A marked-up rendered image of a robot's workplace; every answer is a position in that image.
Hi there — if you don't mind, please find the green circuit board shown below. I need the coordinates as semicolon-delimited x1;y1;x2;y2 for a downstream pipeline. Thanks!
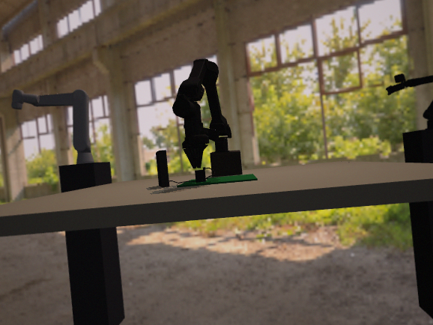
177;174;258;187

